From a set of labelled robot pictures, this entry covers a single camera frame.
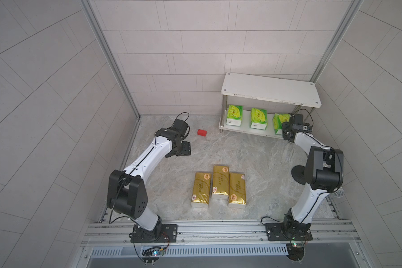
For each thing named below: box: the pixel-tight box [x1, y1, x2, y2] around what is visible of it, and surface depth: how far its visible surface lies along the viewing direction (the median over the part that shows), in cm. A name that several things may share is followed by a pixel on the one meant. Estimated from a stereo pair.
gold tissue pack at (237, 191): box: [227, 172, 247, 209], surface depth 79 cm
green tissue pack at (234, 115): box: [225, 104, 244, 127], surface depth 104 cm
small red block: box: [197, 128, 208, 137], surface depth 109 cm
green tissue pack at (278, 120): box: [272, 113, 291, 136], surface depth 101 cm
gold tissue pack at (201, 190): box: [190, 171, 212, 208], surface depth 79 cm
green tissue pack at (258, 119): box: [249, 107, 268, 131], surface depth 101 cm
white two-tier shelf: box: [218, 72, 322, 140], surface depth 89 cm
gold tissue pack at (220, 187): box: [211, 165, 230, 200], surface depth 82 cm
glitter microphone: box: [331, 188, 345, 199], surface depth 65 cm
